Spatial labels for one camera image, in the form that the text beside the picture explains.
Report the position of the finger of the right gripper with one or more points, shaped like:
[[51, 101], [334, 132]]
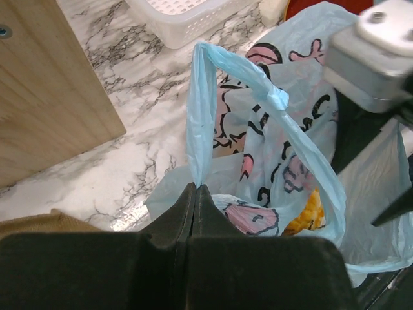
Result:
[[356, 128], [397, 208]]

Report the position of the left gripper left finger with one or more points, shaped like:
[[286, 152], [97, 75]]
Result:
[[112, 270]]

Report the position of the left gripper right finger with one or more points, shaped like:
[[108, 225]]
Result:
[[226, 270]]

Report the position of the light blue plastic bag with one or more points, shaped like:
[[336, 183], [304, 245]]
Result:
[[261, 135]]

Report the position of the brown paper bag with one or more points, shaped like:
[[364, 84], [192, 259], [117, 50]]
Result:
[[53, 222]]

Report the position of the orange fruit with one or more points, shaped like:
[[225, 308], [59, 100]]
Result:
[[311, 218]]

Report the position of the wooden shelf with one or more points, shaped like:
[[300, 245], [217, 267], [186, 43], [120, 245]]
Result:
[[53, 106]]

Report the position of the white plastic basket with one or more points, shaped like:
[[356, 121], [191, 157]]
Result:
[[177, 23]]

